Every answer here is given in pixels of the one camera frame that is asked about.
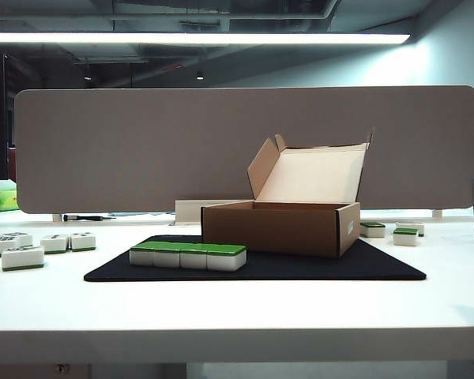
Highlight brown cardboard paper box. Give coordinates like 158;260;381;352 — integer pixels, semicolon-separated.
200;126;376;260

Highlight white green mahjong tile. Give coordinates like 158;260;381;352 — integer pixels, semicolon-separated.
395;221;426;238
129;243;156;267
153;245;182;269
0;231;34;248
69;231;97;253
1;245;46;272
392;227;420;247
205;244;248;273
179;246;209;272
0;236;19;259
359;221;387;239
39;234;70;255

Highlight white open carton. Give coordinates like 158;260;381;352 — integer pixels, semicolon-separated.
175;199;254;227

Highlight black rectangular desk mat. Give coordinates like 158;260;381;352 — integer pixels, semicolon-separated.
83;235;427;283

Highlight grey felt desk partition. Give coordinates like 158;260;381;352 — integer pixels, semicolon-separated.
14;84;474;216

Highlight black precision screwdriver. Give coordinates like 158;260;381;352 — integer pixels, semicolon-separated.
61;214;116;223

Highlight long ceiling light strip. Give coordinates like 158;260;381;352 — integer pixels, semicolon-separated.
0;32;412;46

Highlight green yellow plastic bag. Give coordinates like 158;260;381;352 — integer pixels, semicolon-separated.
0;188;19;214

